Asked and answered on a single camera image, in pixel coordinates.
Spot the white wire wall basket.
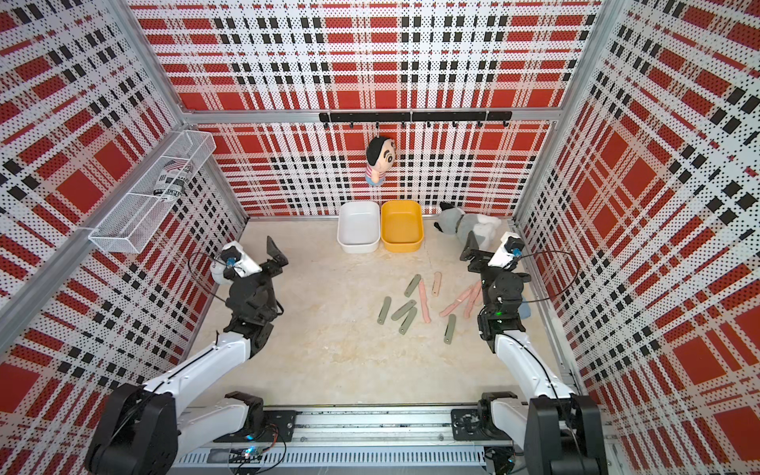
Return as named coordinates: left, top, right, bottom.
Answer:
left=89, top=130, right=216, bottom=255

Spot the white storage box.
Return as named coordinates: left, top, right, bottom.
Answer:
left=336, top=201, right=381, bottom=255

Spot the grey plush dog toy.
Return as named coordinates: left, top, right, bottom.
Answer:
left=435, top=202, right=519, bottom=251

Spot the yellow storage box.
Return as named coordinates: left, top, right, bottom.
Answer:
left=381, top=200, right=425, bottom=253

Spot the white alarm clock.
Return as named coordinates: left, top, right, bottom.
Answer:
left=210, top=259, right=231, bottom=285

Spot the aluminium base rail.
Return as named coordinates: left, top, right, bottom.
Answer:
left=170, top=404, right=511, bottom=474

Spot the cartoon boy doll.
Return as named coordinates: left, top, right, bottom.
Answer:
left=365, top=137, right=396, bottom=186

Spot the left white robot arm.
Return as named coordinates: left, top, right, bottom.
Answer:
left=85, top=239, right=288, bottom=474

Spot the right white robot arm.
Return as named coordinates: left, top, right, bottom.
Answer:
left=460, top=233, right=609, bottom=474

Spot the striped can in basket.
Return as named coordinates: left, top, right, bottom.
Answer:
left=154, top=160, right=192, bottom=202

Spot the black hook rail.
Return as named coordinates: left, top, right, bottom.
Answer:
left=319, top=110, right=514, bottom=127

